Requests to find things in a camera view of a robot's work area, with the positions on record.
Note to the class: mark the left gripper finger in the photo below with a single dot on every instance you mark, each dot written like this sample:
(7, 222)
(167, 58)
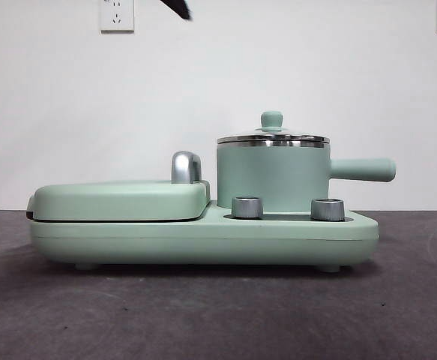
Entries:
(178, 6)

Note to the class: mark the glass lid with green knob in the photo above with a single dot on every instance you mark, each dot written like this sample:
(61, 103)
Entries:
(272, 119)

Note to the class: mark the mint green grill cover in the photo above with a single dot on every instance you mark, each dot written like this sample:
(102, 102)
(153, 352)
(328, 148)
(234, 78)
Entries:
(117, 200)

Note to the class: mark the chrome control knob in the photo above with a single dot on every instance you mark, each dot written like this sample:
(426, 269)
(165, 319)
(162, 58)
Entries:
(327, 210)
(247, 208)

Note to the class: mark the mint green breakfast machine base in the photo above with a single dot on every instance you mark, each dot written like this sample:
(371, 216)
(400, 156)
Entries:
(203, 240)

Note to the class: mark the white wall socket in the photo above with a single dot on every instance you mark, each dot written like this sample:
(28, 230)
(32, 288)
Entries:
(116, 17)

